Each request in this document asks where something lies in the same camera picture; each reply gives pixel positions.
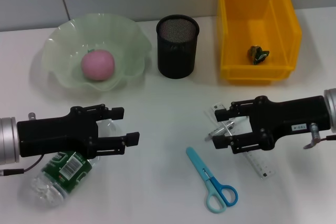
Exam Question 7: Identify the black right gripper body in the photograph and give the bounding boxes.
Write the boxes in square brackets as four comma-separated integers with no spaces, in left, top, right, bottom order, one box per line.
[248,95,331,152]

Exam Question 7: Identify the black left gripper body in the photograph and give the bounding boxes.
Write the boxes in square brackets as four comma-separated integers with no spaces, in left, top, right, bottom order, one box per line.
[16,105,100,158]

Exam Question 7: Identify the pink toy peach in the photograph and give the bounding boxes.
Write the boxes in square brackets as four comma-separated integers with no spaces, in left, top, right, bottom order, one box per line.
[80,48,116,81]

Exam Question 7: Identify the clear green-label water bottle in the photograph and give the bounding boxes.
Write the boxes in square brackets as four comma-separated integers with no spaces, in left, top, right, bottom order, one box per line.
[30,119,119,208]

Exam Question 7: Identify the green plastic wrapper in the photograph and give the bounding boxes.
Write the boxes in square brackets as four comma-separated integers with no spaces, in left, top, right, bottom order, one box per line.
[248,45,270,66]

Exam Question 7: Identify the silver pen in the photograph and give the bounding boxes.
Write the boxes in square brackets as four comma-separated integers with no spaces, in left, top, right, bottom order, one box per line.
[204,119,249,142]

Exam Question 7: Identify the transparent plastic ruler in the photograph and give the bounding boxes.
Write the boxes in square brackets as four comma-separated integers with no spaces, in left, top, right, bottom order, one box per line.
[211,102,277,180]

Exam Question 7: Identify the blue scissors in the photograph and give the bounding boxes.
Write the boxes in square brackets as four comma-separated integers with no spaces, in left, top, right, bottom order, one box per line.
[185,146,239,214]

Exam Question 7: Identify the green wavy glass fruit plate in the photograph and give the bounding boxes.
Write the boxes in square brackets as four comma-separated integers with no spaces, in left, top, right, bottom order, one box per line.
[41,13,153,92]

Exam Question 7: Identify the black mesh pen holder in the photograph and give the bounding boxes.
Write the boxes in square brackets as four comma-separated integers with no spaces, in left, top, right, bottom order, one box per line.
[156,15,200,80]

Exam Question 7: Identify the yellow plastic bin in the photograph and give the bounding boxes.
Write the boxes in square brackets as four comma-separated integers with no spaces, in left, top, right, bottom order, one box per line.
[216,0,302,86]

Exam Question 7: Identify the right arm cable with plug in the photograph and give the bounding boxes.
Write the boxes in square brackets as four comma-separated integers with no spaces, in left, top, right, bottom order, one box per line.
[303,123,336,150]

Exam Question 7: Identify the arm cable with plug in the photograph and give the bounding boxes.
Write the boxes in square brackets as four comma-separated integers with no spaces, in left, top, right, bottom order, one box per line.
[303,123,336,150]
[0,155,45,177]

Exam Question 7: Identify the left arm cable with plug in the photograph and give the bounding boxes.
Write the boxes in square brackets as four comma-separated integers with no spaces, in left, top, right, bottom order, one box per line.
[0,155,45,177]

